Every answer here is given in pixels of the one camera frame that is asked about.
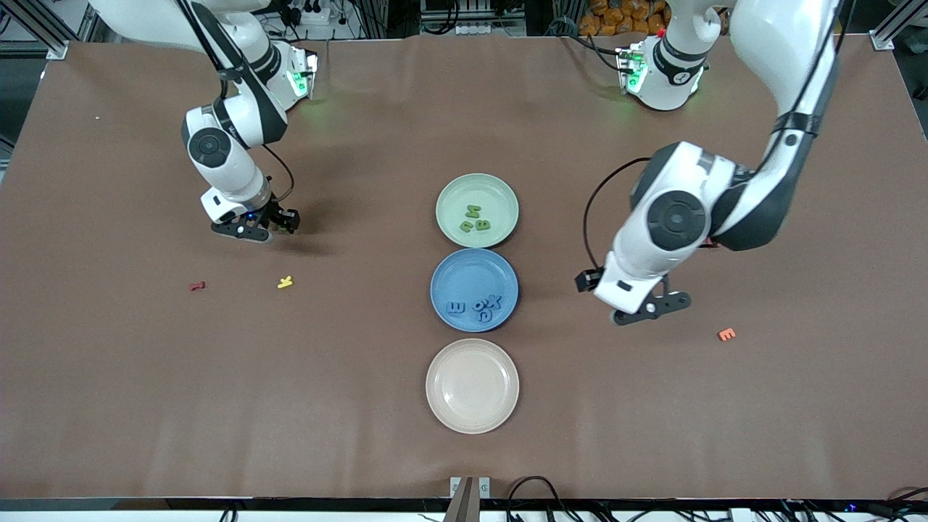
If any blue round plate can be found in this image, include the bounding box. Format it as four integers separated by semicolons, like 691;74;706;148
430;248;520;334

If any pale green round plate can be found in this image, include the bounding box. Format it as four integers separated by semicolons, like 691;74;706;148
436;173;520;249

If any beige round plate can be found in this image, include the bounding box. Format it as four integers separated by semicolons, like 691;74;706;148
426;338;521;435

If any brown table cover sheet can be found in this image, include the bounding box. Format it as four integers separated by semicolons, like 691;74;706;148
0;35;928;502

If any orange fruit mesh bag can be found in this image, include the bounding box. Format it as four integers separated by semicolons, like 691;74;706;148
579;0;669;37

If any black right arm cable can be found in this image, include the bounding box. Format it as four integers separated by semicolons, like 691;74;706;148
174;0;295;204

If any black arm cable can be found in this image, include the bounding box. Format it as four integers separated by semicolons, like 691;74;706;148
174;0;295;204
583;0;849;273

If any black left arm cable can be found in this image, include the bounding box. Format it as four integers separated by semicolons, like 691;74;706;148
583;0;849;273

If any black looped table-edge cable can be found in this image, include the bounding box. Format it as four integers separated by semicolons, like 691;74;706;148
505;476;577;522

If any silver edge bracket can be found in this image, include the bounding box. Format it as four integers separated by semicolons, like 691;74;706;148
449;476;492;501

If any brown wedge post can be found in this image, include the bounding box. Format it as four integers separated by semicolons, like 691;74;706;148
443;476;481;522

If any aluminium frame profile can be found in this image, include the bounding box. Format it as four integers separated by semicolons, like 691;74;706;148
870;0;928;51
0;0;80;60

